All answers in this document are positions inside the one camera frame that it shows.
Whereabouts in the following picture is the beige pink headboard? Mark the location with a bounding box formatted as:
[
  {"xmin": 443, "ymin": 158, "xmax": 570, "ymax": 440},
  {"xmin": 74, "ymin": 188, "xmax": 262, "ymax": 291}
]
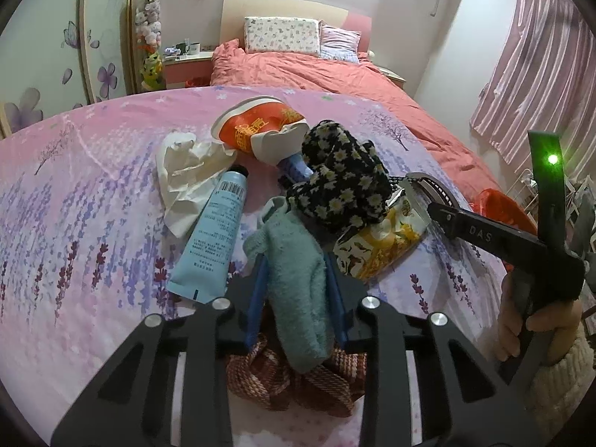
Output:
[{"xmin": 220, "ymin": 0, "xmax": 373, "ymax": 54}]

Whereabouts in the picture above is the red white woven cloth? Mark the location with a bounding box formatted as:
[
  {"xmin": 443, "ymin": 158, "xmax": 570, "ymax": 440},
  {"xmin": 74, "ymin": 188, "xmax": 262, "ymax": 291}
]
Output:
[{"xmin": 226, "ymin": 333, "xmax": 368, "ymax": 419}]

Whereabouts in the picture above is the column of plush toys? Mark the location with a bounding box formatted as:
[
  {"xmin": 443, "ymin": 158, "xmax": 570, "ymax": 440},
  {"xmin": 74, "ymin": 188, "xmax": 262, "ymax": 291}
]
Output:
[{"xmin": 135, "ymin": 0, "xmax": 166, "ymax": 91}]

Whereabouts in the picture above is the pink white nightstand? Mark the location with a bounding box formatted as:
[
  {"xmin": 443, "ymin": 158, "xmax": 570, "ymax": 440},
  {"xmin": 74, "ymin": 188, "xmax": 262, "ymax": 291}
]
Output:
[{"xmin": 163, "ymin": 49, "xmax": 215, "ymax": 89}]

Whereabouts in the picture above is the black floral cloth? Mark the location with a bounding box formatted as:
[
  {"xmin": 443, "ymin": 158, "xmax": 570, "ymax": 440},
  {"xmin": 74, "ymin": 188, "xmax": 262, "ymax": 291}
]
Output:
[{"xmin": 285, "ymin": 121, "xmax": 407, "ymax": 234}]

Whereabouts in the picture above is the yellow snack packet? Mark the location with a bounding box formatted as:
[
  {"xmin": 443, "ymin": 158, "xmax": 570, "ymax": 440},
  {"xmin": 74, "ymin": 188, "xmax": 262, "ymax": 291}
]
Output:
[{"xmin": 333, "ymin": 186, "xmax": 431, "ymax": 282}]

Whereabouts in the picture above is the white floral wardrobe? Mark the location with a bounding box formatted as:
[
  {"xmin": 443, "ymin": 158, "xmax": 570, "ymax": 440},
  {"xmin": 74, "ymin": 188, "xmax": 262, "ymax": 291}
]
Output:
[{"xmin": 0, "ymin": 0, "xmax": 136, "ymax": 138}]

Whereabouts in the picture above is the orange white paper cup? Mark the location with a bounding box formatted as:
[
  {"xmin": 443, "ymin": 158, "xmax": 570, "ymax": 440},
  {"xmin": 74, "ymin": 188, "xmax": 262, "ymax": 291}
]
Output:
[{"xmin": 212, "ymin": 96, "xmax": 310, "ymax": 168}]

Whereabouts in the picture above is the white floral pillow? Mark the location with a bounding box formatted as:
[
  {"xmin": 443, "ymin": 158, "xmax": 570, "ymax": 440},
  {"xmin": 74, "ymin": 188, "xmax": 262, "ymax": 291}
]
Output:
[{"xmin": 243, "ymin": 16, "xmax": 321, "ymax": 55}]

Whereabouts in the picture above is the white tissue paper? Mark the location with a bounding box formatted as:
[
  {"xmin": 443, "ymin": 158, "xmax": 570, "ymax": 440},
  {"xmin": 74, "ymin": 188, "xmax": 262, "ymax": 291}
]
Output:
[{"xmin": 155, "ymin": 130, "xmax": 238, "ymax": 238}]

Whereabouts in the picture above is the white wire rack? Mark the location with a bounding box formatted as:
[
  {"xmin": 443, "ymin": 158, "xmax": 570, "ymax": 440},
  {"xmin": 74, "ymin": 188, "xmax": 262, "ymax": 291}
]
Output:
[{"xmin": 507, "ymin": 168, "xmax": 541, "ymax": 206}]

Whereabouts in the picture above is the beige nightstand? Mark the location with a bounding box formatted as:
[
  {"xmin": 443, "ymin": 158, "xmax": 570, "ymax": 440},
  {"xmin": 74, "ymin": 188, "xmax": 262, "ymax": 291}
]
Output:
[{"xmin": 368, "ymin": 50, "xmax": 406, "ymax": 89}]

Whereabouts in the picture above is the person's right hand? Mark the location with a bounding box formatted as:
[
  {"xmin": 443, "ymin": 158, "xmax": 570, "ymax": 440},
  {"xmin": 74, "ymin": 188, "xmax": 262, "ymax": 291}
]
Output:
[{"xmin": 496, "ymin": 274, "xmax": 584, "ymax": 365}]

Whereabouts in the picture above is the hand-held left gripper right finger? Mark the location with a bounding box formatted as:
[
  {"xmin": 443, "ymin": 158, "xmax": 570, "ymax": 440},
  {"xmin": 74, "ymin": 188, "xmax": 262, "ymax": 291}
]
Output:
[{"xmin": 323, "ymin": 251, "xmax": 543, "ymax": 447}]

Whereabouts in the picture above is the pink lavender print bedsheet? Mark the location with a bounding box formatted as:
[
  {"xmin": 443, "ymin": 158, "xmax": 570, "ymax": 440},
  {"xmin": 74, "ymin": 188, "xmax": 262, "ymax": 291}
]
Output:
[{"xmin": 0, "ymin": 86, "xmax": 513, "ymax": 447}]

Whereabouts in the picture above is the pink striped pillow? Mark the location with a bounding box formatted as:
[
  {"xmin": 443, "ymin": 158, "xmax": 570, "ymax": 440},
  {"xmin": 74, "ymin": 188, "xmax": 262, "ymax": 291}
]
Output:
[{"xmin": 319, "ymin": 21, "xmax": 363, "ymax": 63}]

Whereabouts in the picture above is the coral duvet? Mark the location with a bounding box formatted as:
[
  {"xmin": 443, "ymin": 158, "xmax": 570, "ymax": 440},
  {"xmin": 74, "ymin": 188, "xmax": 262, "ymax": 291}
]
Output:
[{"xmin": 209, "ymin": 39, "xmax": 508, "ymax": 201}]

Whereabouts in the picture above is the teal fuzzy sock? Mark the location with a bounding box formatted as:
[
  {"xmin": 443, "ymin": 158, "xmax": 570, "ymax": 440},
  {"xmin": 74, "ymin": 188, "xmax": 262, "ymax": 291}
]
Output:
[{"xmin": 243, "ymin": 196, "xmax": 335, "ymax": 374}]

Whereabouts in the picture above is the orange trash bin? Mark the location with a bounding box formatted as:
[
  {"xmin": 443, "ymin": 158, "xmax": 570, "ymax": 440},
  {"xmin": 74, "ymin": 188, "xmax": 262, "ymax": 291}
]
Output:
[{"xmin": 470, "ymin": 188, "xmax": 538, "ymax": 271}]

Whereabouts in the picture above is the light blue cream tube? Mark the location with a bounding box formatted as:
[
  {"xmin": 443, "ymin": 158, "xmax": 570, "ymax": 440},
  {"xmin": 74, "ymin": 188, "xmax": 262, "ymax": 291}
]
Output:
[{"xmin": 168, "ymin": 164, "xmax": 250, "ymax": 302}]

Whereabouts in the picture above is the person's right forearm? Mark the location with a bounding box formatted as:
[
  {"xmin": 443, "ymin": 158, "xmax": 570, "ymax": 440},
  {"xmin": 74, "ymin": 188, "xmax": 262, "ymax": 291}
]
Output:
[{"xmin": 531, "ymin": 330, "xmax": 596, "ymax": 429}]

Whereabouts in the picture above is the pink curtain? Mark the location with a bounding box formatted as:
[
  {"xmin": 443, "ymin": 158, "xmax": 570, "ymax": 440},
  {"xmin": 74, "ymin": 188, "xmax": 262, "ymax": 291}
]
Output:
[{"xmin": 470, "ymin": 0, "xmax": 596, "ymax": 168}]

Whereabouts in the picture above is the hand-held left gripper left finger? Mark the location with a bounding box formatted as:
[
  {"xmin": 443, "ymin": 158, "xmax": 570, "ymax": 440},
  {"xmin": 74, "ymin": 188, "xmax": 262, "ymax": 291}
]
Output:
[{"xmin": 50, "ymin": 256, "xmax": 271, "ymax": 447}]

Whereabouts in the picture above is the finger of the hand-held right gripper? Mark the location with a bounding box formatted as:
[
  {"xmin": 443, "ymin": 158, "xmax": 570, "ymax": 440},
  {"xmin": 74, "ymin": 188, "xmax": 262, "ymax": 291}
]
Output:
[{"xmin": 403, "ymin": 172, "xmax": 462, "ymax": 225}]

